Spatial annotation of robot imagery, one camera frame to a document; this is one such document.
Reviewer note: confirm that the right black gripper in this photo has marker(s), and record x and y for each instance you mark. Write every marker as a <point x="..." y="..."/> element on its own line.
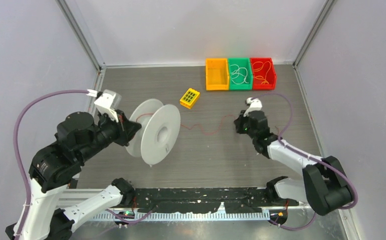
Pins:
<point x="238" y="122"/>

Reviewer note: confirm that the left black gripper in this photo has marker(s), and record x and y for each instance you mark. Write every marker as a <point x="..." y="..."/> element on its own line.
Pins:
<point x="127" y="128"/>

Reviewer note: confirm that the grey cable spool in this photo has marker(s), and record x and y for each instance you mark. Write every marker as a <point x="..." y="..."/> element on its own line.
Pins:
<point x="160" y="126"/>

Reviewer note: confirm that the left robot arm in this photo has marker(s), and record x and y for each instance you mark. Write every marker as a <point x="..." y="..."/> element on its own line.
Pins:
<point x="53" y="167"/>

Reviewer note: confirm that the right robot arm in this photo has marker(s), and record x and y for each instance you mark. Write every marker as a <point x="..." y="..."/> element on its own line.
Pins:
<point x="324" y="185"/>

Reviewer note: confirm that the red bin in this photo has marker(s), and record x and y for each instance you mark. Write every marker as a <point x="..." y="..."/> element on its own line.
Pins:
<point x="264" y="74"/>

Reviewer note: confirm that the green bin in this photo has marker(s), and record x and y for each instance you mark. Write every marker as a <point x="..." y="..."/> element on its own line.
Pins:
<point x="240" y="74"/>

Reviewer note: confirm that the orange bin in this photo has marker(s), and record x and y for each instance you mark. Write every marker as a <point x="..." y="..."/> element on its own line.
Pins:
<point x="217" y="76"/>

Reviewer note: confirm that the yellow toy brick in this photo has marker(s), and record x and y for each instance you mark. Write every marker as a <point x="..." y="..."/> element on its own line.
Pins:
<point x="189" y="98"/>

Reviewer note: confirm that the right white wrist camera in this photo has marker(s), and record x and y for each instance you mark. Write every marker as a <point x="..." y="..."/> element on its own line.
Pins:
<point x="254" y="104"/>

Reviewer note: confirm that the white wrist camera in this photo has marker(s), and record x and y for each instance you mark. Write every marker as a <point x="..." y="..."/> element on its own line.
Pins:
<point x="254" y="104"/>
<point x="106" y="102"/>

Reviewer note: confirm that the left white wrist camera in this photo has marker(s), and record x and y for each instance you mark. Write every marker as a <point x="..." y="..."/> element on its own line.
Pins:
<point x="106" y="102"/>

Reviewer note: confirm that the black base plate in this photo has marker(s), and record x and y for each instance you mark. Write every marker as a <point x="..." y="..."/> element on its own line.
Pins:
<point x="207" y="200"/>

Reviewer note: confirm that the slotted cable duct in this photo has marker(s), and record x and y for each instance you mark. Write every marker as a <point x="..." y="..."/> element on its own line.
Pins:
<point x="216" y="216"/>

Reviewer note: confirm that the left aluminium frame post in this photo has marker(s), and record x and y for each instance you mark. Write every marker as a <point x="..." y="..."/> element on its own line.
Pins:
<point x="78" y="24"/>

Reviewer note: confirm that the aluminium frame post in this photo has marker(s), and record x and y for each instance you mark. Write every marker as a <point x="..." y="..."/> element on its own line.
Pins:
<point x="78" y="24"/>
<point x="325" y="11"/>

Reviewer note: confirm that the right aluminium frame post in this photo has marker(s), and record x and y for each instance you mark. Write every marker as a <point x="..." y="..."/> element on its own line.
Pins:
<point x="325" y="11"/>

